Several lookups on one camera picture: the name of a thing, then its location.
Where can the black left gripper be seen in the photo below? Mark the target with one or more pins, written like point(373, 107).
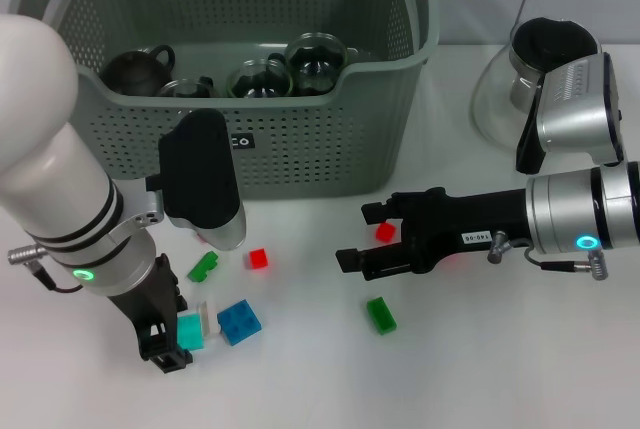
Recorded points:
point(150, 299)

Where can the dark brown clay teapot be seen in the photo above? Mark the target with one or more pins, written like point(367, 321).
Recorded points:
point(135, 74)

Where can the green rectangular brick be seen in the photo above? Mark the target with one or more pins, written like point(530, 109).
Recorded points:
point(382, 315)

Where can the small white brick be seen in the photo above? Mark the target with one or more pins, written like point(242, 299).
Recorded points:
point(210, 320)

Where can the blue square brick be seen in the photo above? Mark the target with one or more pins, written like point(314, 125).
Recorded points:
point(240, 323)

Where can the translucent green stepped brick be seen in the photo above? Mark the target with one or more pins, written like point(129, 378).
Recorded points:
point(204, 266)

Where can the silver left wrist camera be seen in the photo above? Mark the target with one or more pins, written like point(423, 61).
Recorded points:
point(200, 174)

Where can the grey perforated storage basket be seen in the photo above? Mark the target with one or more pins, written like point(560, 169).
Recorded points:
point(325, 149)

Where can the cyan brick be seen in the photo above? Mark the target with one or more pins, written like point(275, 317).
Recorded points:
point(191, 331)

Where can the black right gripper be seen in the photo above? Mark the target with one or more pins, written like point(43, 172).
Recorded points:
point(460, 229)

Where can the small red square brick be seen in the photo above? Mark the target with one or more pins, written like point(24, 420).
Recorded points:
point(386, 231)
point(259, 259)

